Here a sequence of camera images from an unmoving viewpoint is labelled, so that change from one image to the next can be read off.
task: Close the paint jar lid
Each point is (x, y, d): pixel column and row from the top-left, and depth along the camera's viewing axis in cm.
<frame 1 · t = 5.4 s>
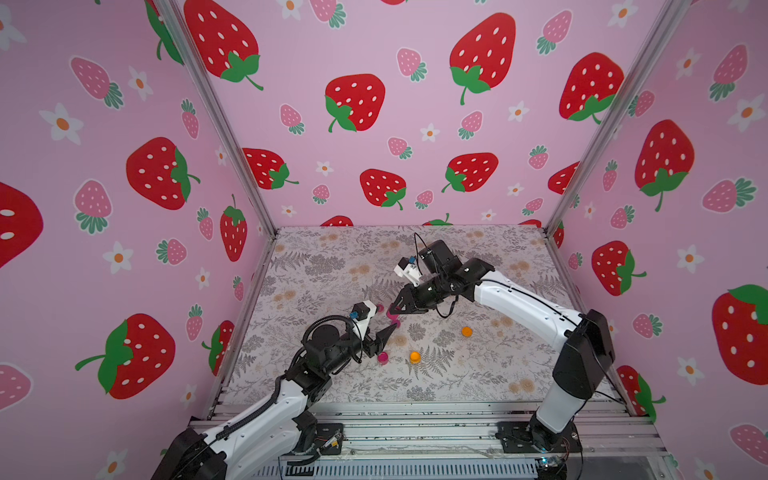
left hand: (387, 316, 76), fingers open
right hand: (396, 307, 76), fingers open
small magenta paint jar: (383, 358, 88), point 2 cm above the table
orange paint jar: (415, 357, 88), point 2 cm above the table
orange jar lid: (467, 331, 95), on the table

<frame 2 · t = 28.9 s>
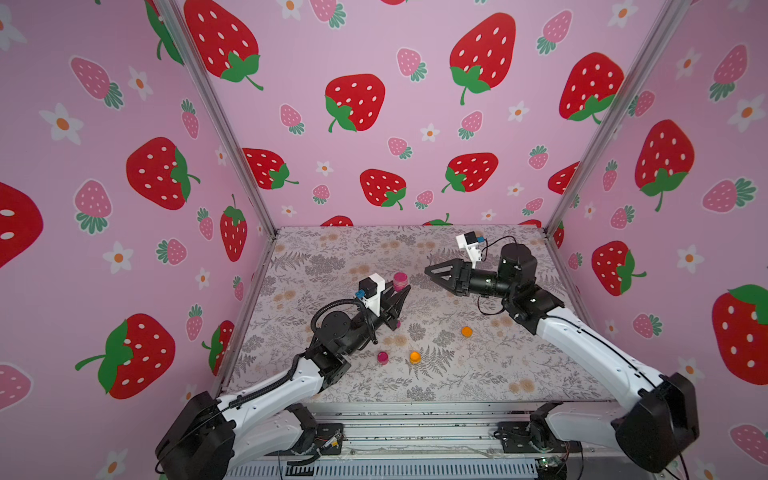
left hand: (405, 284, 68), fingers open
right hand: (432, 273, 68), fingers open
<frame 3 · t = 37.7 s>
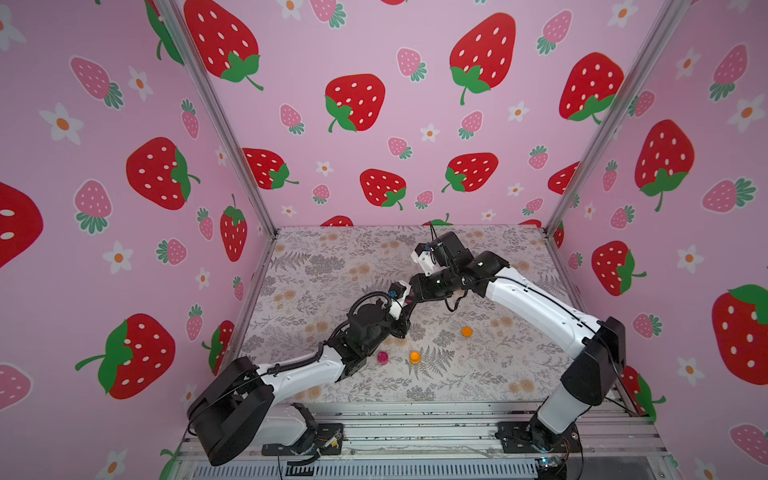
left hand: (415, 297, 79), fingers open
right hand: (411, 291, 78), fingers open
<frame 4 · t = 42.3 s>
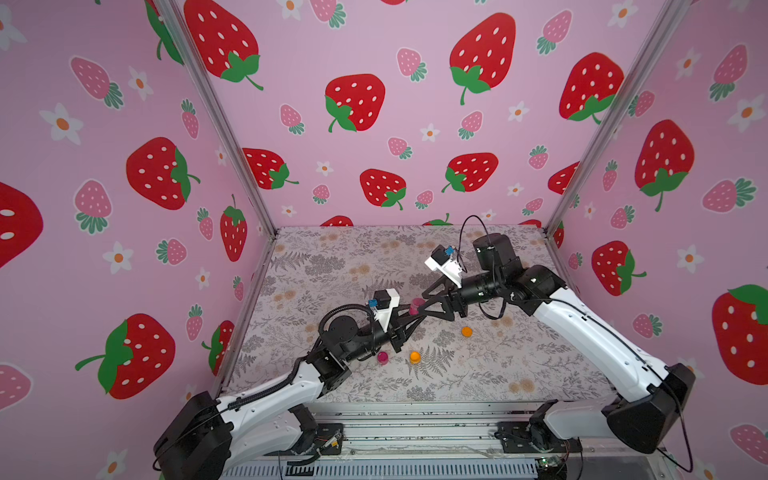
left hand: (423, 312, 67), fingers open
right hand: (426, 298, 67), fingers open
